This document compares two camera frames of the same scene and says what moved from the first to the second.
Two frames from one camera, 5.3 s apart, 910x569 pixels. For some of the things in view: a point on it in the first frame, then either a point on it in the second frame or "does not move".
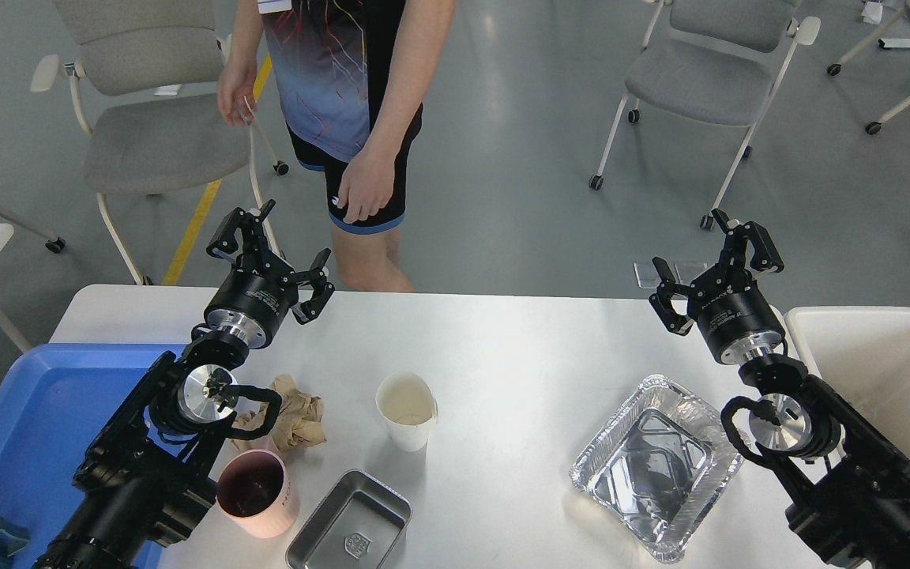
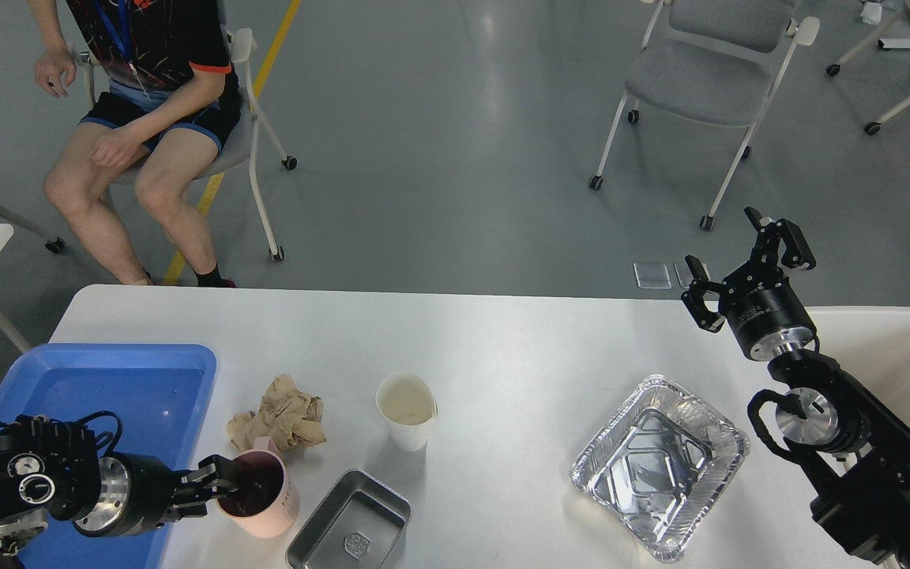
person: [350, 78] → [164, 99]
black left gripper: [255, 296] → [137, 492]
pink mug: [254, 495] does not move
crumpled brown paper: [298, 424] does not move
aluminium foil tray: [660, 468] does not move
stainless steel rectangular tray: [357, 526] does not move
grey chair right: [714, 61] does not move
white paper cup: [408, 408] does not move
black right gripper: [728, 306] → [761, 306]
